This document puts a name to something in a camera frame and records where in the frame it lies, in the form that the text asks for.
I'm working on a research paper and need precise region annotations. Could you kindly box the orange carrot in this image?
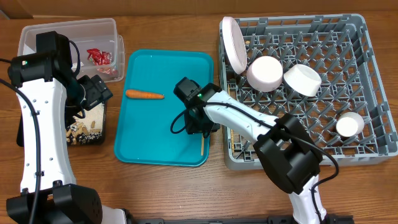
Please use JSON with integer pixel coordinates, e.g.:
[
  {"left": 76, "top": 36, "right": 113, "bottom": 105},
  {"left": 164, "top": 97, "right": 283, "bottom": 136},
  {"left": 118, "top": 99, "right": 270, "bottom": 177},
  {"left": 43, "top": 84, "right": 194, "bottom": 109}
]
[{"left": 125, "top": 90, "right": 164, "bottom": 100}]

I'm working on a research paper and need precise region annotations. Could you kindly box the teal serving tray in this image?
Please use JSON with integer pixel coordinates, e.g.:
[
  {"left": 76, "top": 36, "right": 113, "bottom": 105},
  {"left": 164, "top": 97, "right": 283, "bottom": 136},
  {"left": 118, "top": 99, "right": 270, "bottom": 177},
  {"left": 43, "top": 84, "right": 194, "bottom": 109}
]
[{"left": 114, "top": 50, "right": 214, "bottom": 167}]

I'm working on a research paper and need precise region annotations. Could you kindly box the peanut pile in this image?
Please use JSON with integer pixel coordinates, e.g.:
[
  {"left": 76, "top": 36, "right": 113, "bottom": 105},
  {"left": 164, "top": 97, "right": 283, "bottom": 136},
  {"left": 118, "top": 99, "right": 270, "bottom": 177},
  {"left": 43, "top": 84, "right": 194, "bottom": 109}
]
[{"left": 65, "top": 104, "right": 105, "bottom": 146}]

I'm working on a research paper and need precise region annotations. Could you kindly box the red snack wrapper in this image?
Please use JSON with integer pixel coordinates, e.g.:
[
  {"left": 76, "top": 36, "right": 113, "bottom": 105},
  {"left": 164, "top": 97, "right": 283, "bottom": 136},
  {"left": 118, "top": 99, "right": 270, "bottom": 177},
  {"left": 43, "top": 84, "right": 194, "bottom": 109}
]
[{"left": 87, "top": 49, "right": 117, "bottom": 75}]

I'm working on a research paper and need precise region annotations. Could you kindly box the wooden chopstick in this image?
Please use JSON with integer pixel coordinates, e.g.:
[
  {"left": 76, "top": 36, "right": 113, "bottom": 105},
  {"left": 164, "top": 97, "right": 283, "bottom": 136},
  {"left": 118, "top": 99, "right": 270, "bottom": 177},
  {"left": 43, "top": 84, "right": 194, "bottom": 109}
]
[
  {"left": 227, "top": 85, "right": 234, "bottom": 154},
  {"left": 200, "top": 136, "right": 205, "bottom": 156}
]

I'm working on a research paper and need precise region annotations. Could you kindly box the white plate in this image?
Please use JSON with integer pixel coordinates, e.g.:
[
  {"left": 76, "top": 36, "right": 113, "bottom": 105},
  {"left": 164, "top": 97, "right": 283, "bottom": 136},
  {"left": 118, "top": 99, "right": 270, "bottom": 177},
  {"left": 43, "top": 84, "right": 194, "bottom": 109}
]
[{"left": 221, "top": 17, "right": 248, "bottom": 74}]

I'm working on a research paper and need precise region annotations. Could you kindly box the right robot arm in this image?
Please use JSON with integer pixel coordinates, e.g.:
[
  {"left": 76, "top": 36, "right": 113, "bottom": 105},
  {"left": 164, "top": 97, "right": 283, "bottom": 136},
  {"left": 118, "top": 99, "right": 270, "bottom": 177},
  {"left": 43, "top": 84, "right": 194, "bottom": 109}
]
[{"left": 174, "top": 80, "right": 327, "bottom": 223}]

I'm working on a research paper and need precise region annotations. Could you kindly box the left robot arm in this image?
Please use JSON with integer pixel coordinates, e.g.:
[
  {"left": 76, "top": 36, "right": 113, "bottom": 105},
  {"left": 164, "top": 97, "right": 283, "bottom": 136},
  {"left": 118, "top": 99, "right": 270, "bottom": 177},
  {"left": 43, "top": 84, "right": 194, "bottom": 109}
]
[{"left": 6, "top": 31, "right": 134, "bottom": 224}]

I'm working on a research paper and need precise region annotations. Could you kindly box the grey dishwasher rack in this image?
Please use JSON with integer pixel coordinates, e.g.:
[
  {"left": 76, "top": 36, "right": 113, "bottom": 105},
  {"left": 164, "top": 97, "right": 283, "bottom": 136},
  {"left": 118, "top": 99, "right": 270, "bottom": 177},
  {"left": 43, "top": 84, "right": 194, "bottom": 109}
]
[{"left": 219, "top": 14, "right": 397, "bottom": 166}]

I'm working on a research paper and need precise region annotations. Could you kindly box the clear plastic bin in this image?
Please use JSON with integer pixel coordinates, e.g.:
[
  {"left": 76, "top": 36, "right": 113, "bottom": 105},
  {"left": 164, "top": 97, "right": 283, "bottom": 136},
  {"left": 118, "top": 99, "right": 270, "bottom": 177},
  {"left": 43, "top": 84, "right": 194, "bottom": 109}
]
[{"left": 17, "top": 18, "right": 125, "bottom": 82}]

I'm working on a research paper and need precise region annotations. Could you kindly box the black plastic tray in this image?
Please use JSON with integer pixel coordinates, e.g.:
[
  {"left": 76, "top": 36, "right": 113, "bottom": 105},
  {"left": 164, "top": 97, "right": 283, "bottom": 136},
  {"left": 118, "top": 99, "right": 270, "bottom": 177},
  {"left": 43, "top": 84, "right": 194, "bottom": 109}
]
[{"left": 16, "top": 102, "right": 107, "bottom": 147}]

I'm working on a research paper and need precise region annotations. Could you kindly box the white bowl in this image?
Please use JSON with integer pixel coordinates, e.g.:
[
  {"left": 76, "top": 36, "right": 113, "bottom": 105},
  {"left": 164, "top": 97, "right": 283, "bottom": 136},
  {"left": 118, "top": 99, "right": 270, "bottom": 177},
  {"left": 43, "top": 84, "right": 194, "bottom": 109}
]
[{"left": 284, "top": 64, "right": 322, "bottom": 97}]

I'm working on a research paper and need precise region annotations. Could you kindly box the white cup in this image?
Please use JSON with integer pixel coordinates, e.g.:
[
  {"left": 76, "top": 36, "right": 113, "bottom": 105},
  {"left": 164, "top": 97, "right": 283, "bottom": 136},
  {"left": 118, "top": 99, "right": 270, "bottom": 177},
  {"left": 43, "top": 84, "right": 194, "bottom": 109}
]
[{"left": 336, "top": 112, "right": 364, "bottom": 138}]

